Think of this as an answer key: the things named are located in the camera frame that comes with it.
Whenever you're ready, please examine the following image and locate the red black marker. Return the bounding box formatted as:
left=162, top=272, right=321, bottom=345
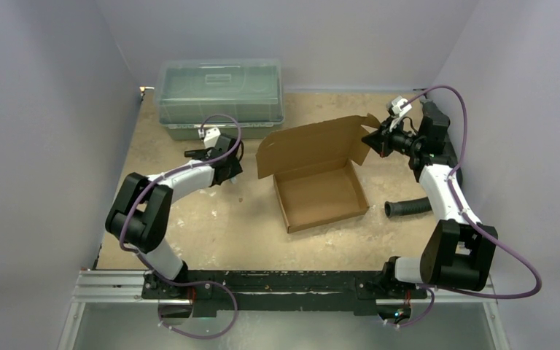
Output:
left=184, top=149, right=210, bottom=160

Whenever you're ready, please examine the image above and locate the brown cardboard box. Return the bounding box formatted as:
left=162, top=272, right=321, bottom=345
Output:
left=255, top=114, right=380, bottom=233

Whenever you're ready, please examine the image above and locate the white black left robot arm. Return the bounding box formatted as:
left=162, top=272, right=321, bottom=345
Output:
left=105, top=133, right=244, bottom=298

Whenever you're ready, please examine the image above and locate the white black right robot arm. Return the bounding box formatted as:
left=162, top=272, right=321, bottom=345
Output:
left=362, top=96, right=497, bottom=297

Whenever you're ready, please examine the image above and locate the clear plastic storage bin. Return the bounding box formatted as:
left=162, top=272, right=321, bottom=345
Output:
left=154, top=58, right=284, bottom=140

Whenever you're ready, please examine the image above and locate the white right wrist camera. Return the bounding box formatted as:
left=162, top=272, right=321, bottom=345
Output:
left=387, top=96, right=412, bottom=131

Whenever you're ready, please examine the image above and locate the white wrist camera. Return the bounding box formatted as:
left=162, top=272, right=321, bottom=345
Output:
left=198, top=127, right=222, bottom=149
left=387, top=96, right=412, bottom=131

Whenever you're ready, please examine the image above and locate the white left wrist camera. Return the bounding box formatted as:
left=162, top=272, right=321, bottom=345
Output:
left=198, top=127, right=222, bottom=149

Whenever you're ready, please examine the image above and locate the black corrugated hose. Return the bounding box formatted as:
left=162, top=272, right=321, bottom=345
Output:
left=384, top=197, right=433, bottom=219

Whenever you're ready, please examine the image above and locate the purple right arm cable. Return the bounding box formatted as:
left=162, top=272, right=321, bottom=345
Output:
left=400, top=85, right=543, bottom=300

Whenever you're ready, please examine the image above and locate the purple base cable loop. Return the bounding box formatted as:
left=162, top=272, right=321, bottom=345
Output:
left=157, top=284, right=239, bottom=341

